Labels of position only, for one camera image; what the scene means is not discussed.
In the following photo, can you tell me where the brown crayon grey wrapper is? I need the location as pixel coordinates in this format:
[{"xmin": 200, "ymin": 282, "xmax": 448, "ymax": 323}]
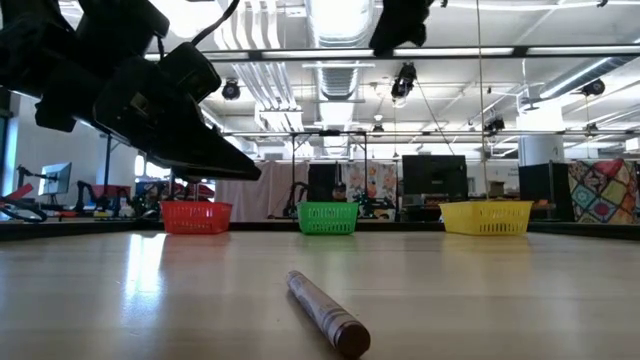
[{"xmin": 286, "ymin": 269, "xmax": 372, "ymax": 359}]

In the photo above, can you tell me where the white curtain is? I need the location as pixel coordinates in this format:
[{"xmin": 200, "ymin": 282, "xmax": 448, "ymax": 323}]
[{"xmin": 214, "ymin": 160, "xmax": 311, "ymax": 223}]

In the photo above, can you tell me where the black ceiling speaker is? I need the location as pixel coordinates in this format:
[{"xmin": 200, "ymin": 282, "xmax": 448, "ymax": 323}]
[
  {"xmin": 580, "ymin": 78, "xmax": 606, "ymax": 97},
  {"xmin": 221, "ymin": 79, "xmax": 242, "ymax": 101}
]

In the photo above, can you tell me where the black overhead camera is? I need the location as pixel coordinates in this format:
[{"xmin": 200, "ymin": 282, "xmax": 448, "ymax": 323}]
[{"xmin": 390, "ymin": 62, "xmax": 419, "ymax": 109}]

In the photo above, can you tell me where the red bar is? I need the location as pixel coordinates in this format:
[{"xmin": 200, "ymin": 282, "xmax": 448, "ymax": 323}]
[{"xmin": 0, "ymin": 183, "xmax": 34, "ymax": 202}]

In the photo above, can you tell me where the black overhead beam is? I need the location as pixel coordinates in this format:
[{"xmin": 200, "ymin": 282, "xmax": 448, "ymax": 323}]
[{"xmin": 144, "ymin": 46, "xmax": 640, "ymax": 62}]

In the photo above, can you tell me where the black partition panel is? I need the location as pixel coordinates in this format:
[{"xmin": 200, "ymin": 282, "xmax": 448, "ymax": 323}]
[{"xmin": 307, "ymin": 163, "xmax": 344, "ymax": 202}]

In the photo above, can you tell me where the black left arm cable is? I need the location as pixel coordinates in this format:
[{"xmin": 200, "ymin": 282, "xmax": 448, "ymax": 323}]
[{"xmin": 191, "ymin": 0, "xmax": 242, "ymax": 47}]

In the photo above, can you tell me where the black monitor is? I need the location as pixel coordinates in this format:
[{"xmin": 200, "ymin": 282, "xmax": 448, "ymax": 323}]
[{"xmin": 402, "ymin": 154, "xmax": 469, "ymax": 197}]

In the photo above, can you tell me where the green plastic basket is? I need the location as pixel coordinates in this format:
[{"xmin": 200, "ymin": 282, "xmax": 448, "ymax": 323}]
[{"xmin": 296, "ymin": 201, "xmax": 360, "ymax": 236}]

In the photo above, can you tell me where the floral cloth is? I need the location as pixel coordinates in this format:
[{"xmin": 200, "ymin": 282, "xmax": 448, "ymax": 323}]
[{"xmin": 341, "ymin": 162, "xmax": 399, "ymax": 221}]

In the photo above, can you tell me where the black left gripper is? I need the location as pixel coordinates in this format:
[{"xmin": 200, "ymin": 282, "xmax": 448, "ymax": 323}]
[{"xmin": 34, "ymin": 56, "xmax": 262, "ymax": 183}]

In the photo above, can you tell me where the yellow plastic basket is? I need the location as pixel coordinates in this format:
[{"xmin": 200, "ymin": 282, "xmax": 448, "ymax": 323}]
[{"xmin": 439, "ymin": 200, "xmax": 535, "ymax": 237}]

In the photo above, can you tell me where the monitor on swivel arm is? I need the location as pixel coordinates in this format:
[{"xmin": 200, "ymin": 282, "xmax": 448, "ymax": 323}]
[{"xmin": 38, "ymin": 161, "xmax": 73, "ymax": 196}]

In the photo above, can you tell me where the black cabinet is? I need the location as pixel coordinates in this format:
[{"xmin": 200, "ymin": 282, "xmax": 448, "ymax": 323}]
[{"xmin": 518, "ymin": 162, "xmax": 571, "ymax": 221}]

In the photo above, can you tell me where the black aluminium table frame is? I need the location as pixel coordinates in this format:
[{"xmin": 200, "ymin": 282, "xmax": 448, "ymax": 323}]
[{"xmin": 0, "ymin": 219, "xmax": 640, "ymax": 242}]

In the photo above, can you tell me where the colourful patchwork quilt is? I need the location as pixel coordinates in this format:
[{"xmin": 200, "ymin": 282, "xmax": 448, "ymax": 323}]
[{"xmin": 568, "ymin": 158, "xmax": 640, "ymax": 225}]

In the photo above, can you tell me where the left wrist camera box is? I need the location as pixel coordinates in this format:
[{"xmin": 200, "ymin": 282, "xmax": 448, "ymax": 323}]
[{"xmin": 158, "ymin": 42, "xmax": 223, "ymax": 104}]

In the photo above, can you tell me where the red plastic basket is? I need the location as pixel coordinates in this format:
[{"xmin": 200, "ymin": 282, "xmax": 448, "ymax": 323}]
[{"xmin": 159, "ymin": 200, "xmax": 234, "ymax": 236}]

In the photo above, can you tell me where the black background rig frame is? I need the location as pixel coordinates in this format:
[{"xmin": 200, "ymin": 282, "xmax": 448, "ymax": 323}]
[
  {"xmin": 289, "ymin": 129, "xmax": 369, "ymax": 221},
  {"xmin": 102, "ymin": 133, "xmax": 180, "ymax": 217}
]

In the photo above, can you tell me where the silver ceiling duct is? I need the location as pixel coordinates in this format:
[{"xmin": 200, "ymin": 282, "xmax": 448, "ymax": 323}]
[{"xmin": 305, "ymin": 0, "xmax": 375, "ymax": 102}]

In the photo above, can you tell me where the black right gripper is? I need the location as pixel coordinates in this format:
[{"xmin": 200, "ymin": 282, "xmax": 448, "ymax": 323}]
[{"xmin": 368, "ymin": 0, "xmax": 437, "ymax": 58}]

